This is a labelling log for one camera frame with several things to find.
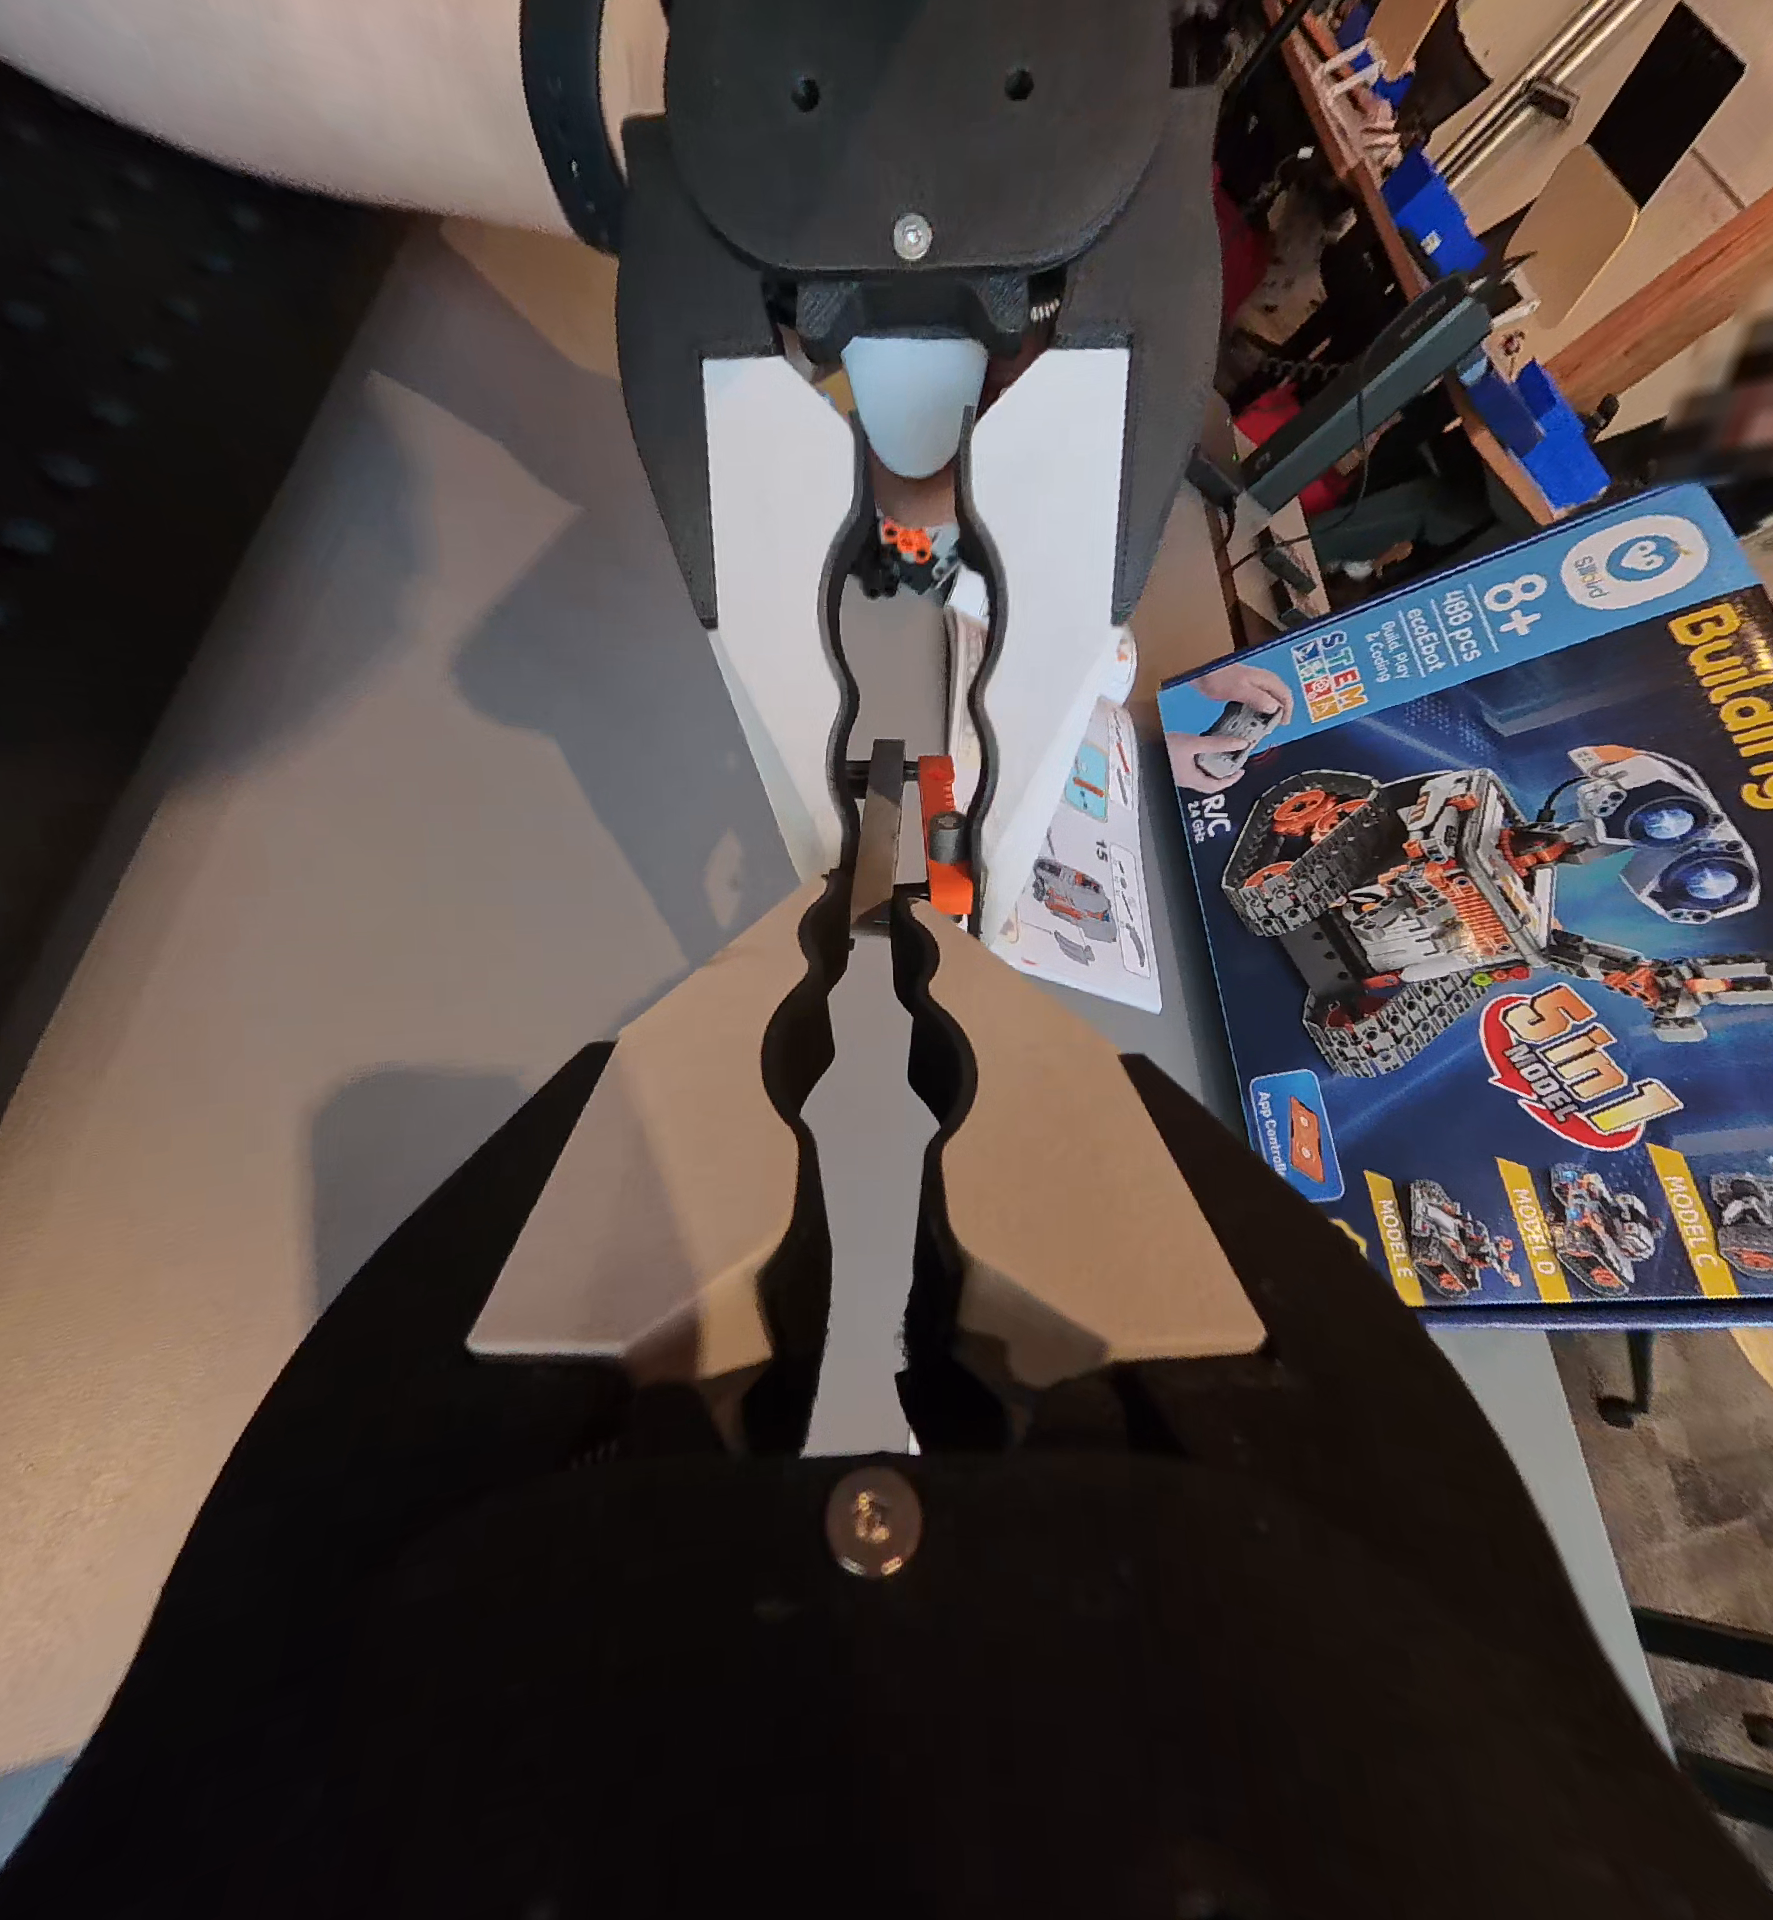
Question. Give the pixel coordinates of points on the blue robot kit box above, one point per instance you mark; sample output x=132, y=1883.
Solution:
x=1501, y=899

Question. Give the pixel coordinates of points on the black perforated panel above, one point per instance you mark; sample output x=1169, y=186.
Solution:
x=78, y=450

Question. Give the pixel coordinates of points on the red bag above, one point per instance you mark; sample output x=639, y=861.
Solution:
x=1243, y=257

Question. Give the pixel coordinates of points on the black wristband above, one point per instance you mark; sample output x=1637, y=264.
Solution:
x=570, y=152

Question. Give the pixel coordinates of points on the person's left forearm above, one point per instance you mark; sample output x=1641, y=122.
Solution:
x=301, y=105

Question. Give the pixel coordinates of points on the grey orange brick robot model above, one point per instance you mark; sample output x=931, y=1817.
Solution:
x=908, y=549

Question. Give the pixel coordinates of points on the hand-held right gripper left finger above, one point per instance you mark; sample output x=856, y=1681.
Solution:
x=646, y=1200

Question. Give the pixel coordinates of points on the dark teal device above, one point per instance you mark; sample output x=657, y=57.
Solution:
x=1365, y=389

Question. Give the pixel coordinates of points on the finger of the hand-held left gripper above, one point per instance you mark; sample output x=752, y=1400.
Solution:
x=1068, y=525
x=766, y=525

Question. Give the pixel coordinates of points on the wooden table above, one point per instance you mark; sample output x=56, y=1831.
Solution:
x=1711, y=247

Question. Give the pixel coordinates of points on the grey desk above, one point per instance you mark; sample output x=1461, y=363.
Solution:
x=375, y=899

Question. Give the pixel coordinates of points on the open instruction booklet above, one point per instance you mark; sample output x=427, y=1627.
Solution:
x=1088, y=899

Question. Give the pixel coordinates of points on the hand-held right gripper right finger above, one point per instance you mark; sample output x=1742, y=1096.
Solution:
x=1097, y=1200

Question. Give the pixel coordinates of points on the orange toothed rack piece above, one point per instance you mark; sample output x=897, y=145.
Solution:
x=935, y=786

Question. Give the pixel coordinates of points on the small black charger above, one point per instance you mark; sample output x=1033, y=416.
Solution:
x=1283, y=563

